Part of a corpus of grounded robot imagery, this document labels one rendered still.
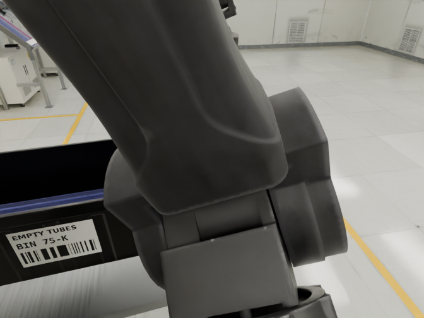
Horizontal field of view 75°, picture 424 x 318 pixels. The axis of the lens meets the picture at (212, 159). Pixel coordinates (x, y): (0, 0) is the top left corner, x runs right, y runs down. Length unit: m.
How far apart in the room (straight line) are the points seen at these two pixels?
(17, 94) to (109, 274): 3.74
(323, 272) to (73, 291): 1.35
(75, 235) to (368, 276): 1.64
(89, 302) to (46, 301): 0.09
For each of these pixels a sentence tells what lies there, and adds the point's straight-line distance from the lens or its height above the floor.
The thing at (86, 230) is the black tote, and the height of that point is 1.09.
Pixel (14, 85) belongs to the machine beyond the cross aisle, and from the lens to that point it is 4.26.
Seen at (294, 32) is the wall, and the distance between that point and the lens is 7.63.
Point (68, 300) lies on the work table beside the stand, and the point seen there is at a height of 0.80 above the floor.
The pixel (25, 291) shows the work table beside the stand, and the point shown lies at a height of 0.80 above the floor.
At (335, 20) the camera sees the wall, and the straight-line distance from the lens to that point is 8.10.
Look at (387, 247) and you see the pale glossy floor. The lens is 2.05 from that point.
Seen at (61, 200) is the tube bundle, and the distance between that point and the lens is 0.50.
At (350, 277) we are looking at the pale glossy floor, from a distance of 1.80.
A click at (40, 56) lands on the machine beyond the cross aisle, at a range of 5.60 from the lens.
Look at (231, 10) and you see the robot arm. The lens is 0.36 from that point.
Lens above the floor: 1.35
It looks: 33 degrees down
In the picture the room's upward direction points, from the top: straight up
